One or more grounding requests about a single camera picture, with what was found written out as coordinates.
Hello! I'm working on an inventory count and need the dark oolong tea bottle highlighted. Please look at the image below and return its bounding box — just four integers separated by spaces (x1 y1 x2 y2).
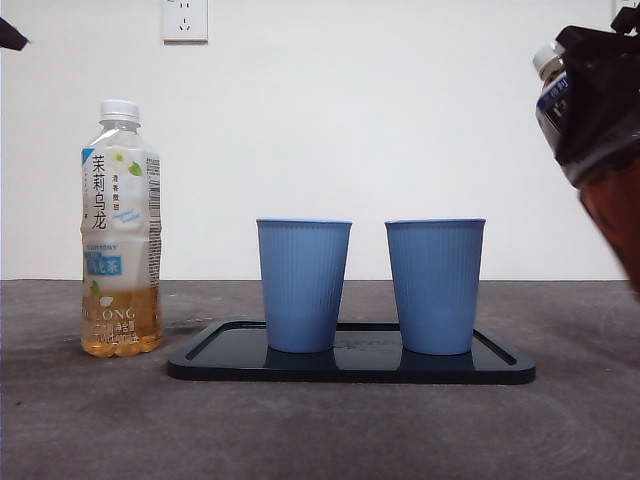
531 41 640 304

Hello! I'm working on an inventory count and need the white-label jasmine oolong tea bottle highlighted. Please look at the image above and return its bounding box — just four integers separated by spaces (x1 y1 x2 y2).
79 98 164 359

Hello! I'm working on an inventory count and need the blue ribbed plastic cup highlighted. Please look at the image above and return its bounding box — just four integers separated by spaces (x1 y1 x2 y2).
384 217 487 356
255 217 353 354

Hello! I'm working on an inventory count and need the dark rectangular tray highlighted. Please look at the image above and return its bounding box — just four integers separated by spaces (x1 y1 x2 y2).
166 320 537 385

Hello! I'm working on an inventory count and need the white wall socket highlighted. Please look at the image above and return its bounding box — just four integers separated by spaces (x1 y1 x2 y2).
160 0 209 44

